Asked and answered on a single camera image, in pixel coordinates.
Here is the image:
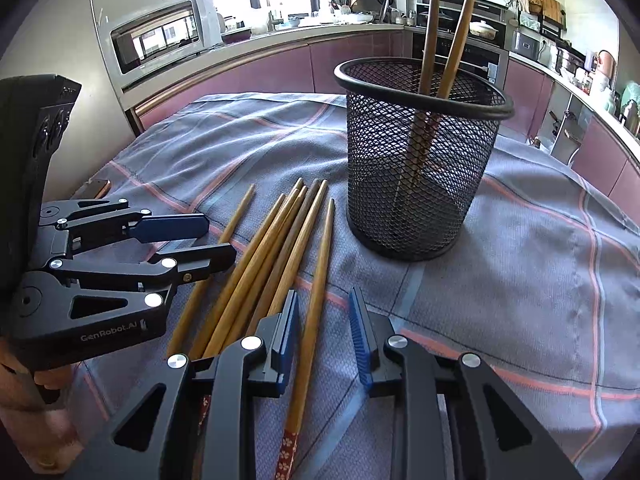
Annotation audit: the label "pink kettle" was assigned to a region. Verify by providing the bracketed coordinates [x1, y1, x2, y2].
[595, 50, 622, 86]

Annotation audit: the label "grey plaid cloth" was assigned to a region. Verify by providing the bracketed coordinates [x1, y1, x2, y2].
[65, 91, 640, 480]

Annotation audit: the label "grey kitchen countertop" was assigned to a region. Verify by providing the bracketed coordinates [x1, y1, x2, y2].
[120, 20, 640, 146]

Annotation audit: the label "black mesh utensil holder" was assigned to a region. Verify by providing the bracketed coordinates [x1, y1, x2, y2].
[333, 56, 515, 262]

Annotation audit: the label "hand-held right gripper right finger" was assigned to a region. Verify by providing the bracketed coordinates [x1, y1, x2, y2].
[347, 286, 583, 480]

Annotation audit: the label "silver microwave oven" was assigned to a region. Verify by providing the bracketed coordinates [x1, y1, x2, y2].
[97, 0, 223, 93]

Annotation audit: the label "black built-in oven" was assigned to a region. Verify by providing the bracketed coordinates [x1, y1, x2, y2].
[412, 0, 509, 97]

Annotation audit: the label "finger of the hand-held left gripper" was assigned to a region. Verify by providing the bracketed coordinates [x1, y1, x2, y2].
[42, 242, 237, 329]
[40, 198, 210, 252]

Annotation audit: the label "brown phone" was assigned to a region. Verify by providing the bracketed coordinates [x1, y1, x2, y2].
[75, 178, 113, 201]

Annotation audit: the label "person's left hand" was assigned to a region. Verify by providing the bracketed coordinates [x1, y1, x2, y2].
[0, 345, 77, 467]

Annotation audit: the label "pile of light wooden chopsticks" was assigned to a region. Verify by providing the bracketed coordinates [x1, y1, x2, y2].
[165, 176, 337, 480]

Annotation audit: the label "black wall rack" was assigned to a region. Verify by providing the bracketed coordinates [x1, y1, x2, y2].
[507, 0, 569, 37]

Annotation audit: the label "pink lower kitchen cabinets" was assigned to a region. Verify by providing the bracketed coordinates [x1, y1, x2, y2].
[132, 27, 640, 201]

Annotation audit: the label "dark brown chopstick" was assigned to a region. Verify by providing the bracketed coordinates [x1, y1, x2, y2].
[395, 0, 442, 202]

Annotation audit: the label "tan wooden chopstick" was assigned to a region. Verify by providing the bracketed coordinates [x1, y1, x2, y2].
[407, 0, 482, 197]

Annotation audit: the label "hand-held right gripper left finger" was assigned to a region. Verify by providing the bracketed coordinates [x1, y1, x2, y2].
[65, 289, 301, 480]

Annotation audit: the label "white casserole pot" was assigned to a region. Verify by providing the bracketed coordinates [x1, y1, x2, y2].
[469, 20, 501, 41]

